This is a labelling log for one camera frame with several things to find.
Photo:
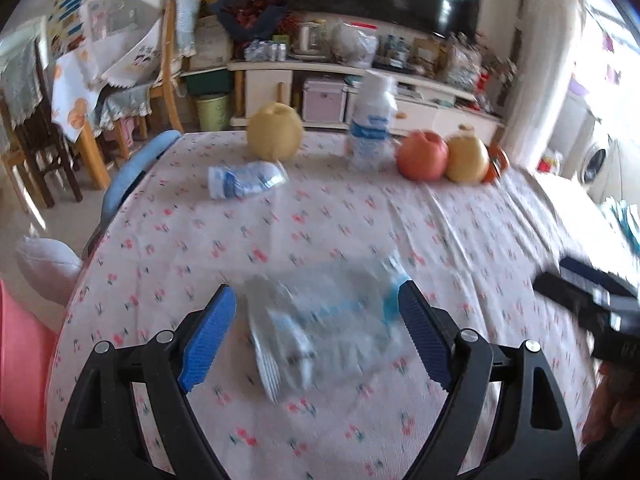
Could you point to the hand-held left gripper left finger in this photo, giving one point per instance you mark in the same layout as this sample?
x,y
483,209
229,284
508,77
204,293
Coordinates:
x,y
210,335

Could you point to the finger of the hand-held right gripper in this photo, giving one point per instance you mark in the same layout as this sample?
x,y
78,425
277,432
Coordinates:
x,y
600,280
570,292

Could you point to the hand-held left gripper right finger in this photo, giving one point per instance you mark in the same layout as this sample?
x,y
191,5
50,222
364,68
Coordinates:
x,y
425,335

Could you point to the white blue plastic packet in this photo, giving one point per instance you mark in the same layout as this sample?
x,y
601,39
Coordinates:
x,y
325,325

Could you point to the pink plastic bin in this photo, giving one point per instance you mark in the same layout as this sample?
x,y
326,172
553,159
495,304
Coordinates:
x,y
22,365

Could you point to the person's right hand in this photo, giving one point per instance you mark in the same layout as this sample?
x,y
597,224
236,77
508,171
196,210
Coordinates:
x,y
615,400

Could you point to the white washing machine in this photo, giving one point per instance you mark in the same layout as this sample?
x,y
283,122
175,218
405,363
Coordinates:
x,y
600,167

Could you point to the cherry print tablecloth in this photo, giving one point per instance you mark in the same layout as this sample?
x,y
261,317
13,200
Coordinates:
x,y
350,220

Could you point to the small white blue-label bottle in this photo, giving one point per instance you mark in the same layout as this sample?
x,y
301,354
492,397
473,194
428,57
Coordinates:
x,y
245,180

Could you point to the small yellow pear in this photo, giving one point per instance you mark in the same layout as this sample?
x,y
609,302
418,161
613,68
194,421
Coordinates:
x,y
467,157

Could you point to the blue chair cushion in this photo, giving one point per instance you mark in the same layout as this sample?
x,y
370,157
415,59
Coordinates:
x,y
130,180

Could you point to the red apple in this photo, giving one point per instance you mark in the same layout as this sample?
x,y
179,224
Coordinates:
x,y
422,157

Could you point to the large yellow pear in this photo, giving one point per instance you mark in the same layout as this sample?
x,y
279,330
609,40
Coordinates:
x,y
275,132

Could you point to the white yogurt drink bottle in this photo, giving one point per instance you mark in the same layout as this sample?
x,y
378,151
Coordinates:
x,y
372,120

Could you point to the green waste bin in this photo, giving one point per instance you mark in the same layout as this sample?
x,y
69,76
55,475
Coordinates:
x,y
212,112

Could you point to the dark wooden chair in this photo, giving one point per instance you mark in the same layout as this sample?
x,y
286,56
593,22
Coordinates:
x,y
45,160

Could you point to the light wooden chair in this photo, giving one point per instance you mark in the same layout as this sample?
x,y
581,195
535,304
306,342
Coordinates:
x,y
170,95

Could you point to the green lace cloth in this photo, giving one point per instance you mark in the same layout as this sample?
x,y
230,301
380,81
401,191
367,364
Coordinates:
x,y
125,105

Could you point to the white tv cabinet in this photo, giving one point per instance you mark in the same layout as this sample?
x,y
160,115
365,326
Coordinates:
x,y
265,90

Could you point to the clear printed bag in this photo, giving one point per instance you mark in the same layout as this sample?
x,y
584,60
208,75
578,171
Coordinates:
x,y
464,62

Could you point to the dark green crate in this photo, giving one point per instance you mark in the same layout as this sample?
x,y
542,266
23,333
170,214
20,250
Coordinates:
x,y
207,81

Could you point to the pink storage box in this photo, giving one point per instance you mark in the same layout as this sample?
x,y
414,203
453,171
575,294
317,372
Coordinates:
x,y
324,100

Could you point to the brown paper bag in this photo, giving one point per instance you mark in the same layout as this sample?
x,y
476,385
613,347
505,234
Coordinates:
x,y
427,57

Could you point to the orange print tablecloth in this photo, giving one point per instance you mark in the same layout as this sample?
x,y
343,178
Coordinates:
x,y
75,95

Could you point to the pack of small bottles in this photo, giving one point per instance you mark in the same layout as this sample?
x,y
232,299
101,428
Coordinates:
x,y
265,50

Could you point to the white cardboard box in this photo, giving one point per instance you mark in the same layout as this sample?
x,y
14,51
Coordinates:
x,y
210,42

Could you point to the clear plastic bag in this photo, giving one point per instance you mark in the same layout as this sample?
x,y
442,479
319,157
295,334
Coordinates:
x,y
355,42

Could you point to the pale blue lace chair cover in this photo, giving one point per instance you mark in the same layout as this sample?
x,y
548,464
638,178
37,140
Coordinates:
x,y
186,25

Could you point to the glass kettle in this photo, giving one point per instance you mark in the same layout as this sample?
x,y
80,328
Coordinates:
x,y
311,40

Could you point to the white mesh food cover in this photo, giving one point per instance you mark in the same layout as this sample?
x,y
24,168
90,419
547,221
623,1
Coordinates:
x,y
122,35

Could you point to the grey lace chair cover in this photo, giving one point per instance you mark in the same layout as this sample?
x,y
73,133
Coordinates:
x,y
20,80

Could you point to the red flower bouquet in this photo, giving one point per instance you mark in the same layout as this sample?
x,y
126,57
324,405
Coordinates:
x,y
247,12

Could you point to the colourful wall stickers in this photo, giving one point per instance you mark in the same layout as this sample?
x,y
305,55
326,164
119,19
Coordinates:
x,y
72,0

